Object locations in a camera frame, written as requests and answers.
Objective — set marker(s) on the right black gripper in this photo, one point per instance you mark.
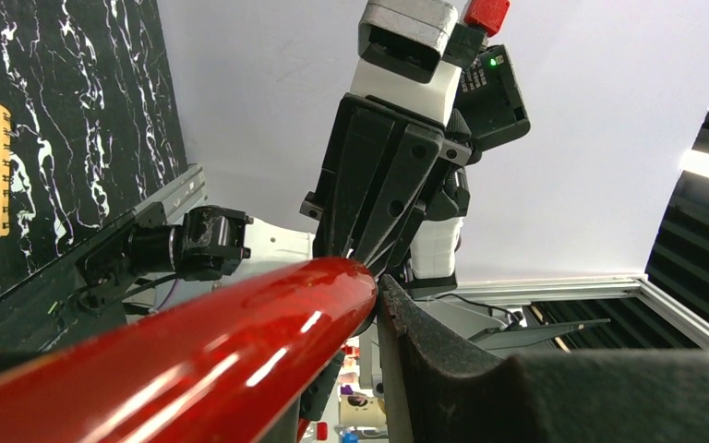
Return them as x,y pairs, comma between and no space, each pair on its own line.
380,196

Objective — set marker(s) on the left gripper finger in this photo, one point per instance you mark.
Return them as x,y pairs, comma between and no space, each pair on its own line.
440,387

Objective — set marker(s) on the red cable lock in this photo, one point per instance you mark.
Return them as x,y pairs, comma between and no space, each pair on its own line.
222,368

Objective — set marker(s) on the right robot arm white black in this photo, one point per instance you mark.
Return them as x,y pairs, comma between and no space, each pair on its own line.
212,242

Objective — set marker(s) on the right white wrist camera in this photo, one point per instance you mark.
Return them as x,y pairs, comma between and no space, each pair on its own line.
412,53

